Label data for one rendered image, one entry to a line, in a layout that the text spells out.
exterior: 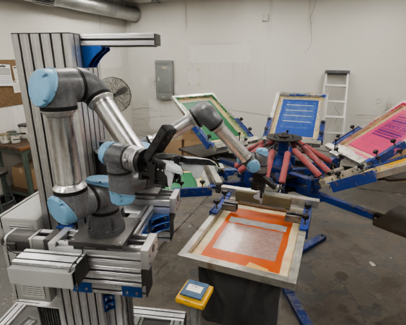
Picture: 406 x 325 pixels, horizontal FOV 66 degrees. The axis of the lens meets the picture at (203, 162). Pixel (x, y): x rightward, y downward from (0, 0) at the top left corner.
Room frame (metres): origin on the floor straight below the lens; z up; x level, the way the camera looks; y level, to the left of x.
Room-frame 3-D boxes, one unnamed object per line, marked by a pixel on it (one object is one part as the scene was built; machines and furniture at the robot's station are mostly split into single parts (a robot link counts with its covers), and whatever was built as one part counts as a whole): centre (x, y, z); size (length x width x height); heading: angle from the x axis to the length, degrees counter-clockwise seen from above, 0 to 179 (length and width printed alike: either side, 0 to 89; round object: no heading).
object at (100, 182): (1.16, 0.41, 1.42); 0.13 x 0.12 x 0.14; 147
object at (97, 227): (1.16, 0.40, 1.31); 0.15 x 0.15 x 0.10
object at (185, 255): (1.63, -0.29, 0.97); 0.79 x 0.58 x 0.04; 158
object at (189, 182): (2.48, 0.21, 1.05); 1.08 x 0.61 x 0.23; 98
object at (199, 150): (3.13, -0.27, 0.91); 1.34 x 0.40 x 0.08; 38
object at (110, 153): (0.91, 0.25, 1.65); 0.11 x 0.08 x 0.09; 57
